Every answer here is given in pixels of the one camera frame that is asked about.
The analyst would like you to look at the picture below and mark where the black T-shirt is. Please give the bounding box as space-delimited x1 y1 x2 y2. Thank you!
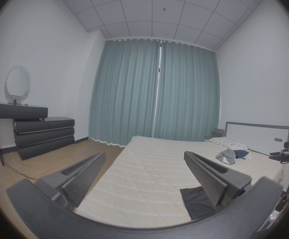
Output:
180 186 218 221

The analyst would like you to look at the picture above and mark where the bed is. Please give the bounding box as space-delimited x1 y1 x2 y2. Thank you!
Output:
75 121 289 227

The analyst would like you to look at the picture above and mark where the grey bedside table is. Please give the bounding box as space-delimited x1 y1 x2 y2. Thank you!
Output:
204 128 226 142

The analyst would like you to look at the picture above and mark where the blue-green curtain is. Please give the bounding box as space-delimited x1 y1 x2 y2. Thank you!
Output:
154 41 221 142
88 39 161 146

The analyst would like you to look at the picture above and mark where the pile of clothes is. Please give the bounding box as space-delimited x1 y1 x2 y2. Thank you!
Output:
215 149 252 165

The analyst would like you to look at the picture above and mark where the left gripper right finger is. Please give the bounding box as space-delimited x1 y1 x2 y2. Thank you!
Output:
184 151 252 208

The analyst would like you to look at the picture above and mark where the round table mirror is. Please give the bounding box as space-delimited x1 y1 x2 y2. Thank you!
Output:
5 66 31 106

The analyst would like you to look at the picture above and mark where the black dressing table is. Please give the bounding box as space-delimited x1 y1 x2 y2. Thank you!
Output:
0 101 48 166

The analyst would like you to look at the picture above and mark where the black chest of drawers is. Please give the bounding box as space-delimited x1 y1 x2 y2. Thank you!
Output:
13 117 75 160

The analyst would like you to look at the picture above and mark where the black cable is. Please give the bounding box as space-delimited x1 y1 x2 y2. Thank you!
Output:
0 156 36 179

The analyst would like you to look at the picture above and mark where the white printed pillow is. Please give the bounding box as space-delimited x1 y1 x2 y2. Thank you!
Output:
208 137 249 150

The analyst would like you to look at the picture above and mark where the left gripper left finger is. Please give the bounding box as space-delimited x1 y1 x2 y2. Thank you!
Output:
35 151 107 210

